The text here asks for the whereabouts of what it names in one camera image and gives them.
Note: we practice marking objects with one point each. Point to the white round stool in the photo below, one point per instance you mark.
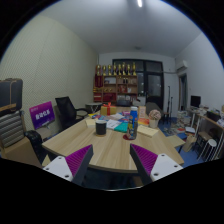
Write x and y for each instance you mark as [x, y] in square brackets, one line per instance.
[210, 142]

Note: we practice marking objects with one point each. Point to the white wall air conditioner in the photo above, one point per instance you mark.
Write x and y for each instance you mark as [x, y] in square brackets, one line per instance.
[182, 65]

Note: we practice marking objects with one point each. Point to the orange book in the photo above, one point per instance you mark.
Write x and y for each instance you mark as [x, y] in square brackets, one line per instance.
[143, 122]

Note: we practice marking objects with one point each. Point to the black office chair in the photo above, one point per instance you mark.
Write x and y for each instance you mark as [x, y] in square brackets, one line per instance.
[66, 111]

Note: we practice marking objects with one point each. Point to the brown paper bag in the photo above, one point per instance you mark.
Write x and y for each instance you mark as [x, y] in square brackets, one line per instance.
[189, 143]

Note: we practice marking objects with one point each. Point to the beige armchair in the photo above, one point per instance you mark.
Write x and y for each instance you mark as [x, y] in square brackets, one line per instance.
[155, 106]

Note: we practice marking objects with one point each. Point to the grey striped cushion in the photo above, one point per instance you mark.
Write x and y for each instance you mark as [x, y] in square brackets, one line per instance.
[11, 130]

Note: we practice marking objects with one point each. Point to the pink flowers in white pot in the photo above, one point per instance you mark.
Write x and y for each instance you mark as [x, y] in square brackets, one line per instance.
[154, 116]

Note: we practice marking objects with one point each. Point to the ceiling tube light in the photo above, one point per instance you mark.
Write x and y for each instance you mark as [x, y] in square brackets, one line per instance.
[139, 3]

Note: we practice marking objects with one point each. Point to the teal book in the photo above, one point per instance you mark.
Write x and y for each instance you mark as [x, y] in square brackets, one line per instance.
[120, 127]

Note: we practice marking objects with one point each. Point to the black cup white inside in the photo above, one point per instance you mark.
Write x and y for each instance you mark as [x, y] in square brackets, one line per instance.
[101, 128]

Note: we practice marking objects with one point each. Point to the large yellow notebook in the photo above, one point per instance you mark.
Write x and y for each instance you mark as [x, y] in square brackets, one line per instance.
[147, 131]

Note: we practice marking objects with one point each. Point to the purple sign board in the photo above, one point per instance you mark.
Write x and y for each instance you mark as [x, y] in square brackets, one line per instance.
[42, 115]

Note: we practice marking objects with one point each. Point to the blue drink bottle white cap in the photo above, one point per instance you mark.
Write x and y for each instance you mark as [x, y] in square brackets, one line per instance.
[132, 123]

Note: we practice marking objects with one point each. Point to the black tripod stand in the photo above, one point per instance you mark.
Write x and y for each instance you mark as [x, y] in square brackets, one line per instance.
[170, 103]

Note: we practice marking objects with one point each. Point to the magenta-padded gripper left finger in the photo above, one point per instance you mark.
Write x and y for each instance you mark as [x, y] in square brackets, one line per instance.
[78, 160]

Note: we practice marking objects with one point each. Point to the cluttered wooden side desk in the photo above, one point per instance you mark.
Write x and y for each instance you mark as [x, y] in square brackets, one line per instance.
[210, 120]

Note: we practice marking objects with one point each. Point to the wooden shelf unit with trophies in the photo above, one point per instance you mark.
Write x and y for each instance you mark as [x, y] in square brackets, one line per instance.
[115, 85]

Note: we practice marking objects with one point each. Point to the small cream notebook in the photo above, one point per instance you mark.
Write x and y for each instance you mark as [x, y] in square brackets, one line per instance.
[90, 122]

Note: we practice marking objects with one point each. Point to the blue colourful magazine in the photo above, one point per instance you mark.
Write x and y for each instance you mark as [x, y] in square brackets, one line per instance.
[99, 117]

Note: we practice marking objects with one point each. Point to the flat round red coaster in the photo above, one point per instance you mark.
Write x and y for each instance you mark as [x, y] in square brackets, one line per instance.
[125, 137]

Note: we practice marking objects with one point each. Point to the light wooden bench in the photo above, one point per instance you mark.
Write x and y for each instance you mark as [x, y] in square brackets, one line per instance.
[175, 140]

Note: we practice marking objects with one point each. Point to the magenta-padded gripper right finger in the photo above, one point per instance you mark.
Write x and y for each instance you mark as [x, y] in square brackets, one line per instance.
[145, 160]

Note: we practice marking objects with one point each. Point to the yellow gift box red ribbon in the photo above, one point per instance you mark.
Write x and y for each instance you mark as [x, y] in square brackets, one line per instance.
[108, 110]

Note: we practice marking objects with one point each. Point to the standing orange white card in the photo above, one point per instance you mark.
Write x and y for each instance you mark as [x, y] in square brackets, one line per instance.
[142, 112]

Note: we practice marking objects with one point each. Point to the small round side table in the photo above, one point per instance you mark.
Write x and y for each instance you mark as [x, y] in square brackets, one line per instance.
[93, 105]

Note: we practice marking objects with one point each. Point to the black suitcase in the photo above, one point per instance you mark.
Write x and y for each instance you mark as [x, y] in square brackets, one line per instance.
[10, 95]

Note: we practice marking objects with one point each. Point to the dark glass door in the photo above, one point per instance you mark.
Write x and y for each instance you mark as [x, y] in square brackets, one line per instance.
[154, 85]

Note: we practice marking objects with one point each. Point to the black chair backrest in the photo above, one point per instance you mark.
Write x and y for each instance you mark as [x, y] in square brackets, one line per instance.
[35, 145]

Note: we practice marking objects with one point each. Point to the black computer monitor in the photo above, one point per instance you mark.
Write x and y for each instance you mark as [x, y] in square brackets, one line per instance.
[195, 101]

